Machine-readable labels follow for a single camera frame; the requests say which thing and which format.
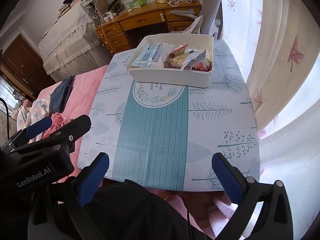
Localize wooden desk with drawers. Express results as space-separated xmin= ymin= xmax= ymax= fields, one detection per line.
xmin=95 ymin=0 xmax=202 ymax=54

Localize dark blue jeans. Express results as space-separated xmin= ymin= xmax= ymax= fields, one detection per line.
xmin=49 ymin=75 xmax=76 ymax=113

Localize clear light blue packet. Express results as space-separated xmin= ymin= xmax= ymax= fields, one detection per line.
xmin=132 ymin=44 xmax=175 ymax=68

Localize white floral cloth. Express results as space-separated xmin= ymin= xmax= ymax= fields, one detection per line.
xmin=16 ymin=98 xmax=50 ymax=130

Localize green leaf print packet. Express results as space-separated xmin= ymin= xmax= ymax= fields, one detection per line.
xmin=125 ymin=0 xmax=157 ymax=9

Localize white cable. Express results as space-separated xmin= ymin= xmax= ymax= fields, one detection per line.
xmin=167 ymin=0 xmax=198 ymax=7

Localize white plastic bag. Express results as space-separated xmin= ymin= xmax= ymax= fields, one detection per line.
xmin=181 ymin=15 xmax=203 ymax=35

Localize tree print tablecloth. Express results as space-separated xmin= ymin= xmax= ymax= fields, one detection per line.
xmin=77 ymin=39 xmax=258 ymax=193

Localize dark red cable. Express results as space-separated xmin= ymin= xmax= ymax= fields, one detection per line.
xmin=181 ymin=191 xmax=194 ymax=230

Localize lace covered piano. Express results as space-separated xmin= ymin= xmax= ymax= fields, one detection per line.
xmin=38 ymin=4 xmax=110 ymax=83

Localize white plastic bin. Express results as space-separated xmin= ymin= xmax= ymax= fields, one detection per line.
xmin=126 ymin=34 xmax=214 ymax=88

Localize red-striped yellow cake packet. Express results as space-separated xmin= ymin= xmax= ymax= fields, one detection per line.
xmin=164 ymin=44 xmax=193 ymax=68

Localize grey office chair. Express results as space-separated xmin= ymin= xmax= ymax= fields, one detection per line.
xmin=170 ymin=0 xmax=223 ymax=40

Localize brown wooden door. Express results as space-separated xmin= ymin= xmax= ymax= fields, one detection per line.
xmin=0 ymin=34 xmax=55 ymax=100

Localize white snack packet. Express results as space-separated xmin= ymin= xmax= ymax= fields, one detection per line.
xmin=180 ymin=50 xmax=213 ymax=72

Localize person's black clothing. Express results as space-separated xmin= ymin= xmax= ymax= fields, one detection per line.
xmin=85 ymin=179 xmax=208 ymax=240

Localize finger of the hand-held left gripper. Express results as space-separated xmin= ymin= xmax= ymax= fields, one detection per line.
xmin=5 ymin=117 xmax=53 ymax=146
xmin=9 ymin=114 xmax=92 ymax=155

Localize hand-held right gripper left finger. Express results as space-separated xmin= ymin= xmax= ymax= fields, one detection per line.
xmin=27 ymin=152 xmax=110 ymax=240

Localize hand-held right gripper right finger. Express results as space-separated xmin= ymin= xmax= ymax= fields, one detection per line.
xmin=211 ymin=152 xmax=293 ymax=240

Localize white leaf print curtain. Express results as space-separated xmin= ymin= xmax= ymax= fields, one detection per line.
xmin=217 ymin=0 xmax=320 ymax=240

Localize black cable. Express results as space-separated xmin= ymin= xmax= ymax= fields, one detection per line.
xmin=0 ymin=96 xmax=12 ymax=130

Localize dark floral pouch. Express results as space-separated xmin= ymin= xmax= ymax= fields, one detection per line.
xmin=104 ymin=0 xmax=124 ymax=14

